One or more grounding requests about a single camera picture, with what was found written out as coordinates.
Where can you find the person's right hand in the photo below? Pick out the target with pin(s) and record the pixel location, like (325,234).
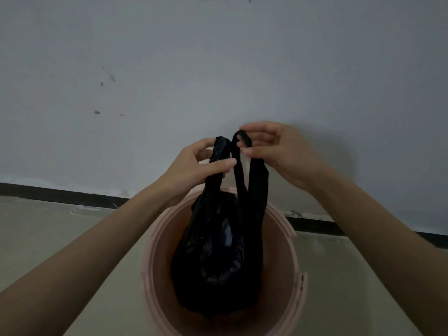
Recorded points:
(290,157)

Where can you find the person's left thumb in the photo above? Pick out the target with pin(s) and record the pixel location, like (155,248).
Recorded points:
(218,166)

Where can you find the person's left forearm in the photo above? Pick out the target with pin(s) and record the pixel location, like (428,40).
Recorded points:
(87,262)

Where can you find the person's left hand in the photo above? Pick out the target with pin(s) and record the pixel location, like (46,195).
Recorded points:
(185,174)

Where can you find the person's right thumb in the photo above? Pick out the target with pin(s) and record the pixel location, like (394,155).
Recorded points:
(255,156)

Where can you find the black baseboard strip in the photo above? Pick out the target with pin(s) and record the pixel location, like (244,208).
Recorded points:
(52,195)

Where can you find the black plastic garbage bag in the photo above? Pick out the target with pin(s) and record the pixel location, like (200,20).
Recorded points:
(217,248)

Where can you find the pink round trash bin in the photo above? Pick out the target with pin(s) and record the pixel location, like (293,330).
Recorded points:
(280,276)

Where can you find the person's right forearm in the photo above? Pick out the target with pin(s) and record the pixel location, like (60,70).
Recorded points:
(385,248)

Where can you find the person's right middle finger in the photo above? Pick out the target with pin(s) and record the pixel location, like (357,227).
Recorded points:
(259,135)

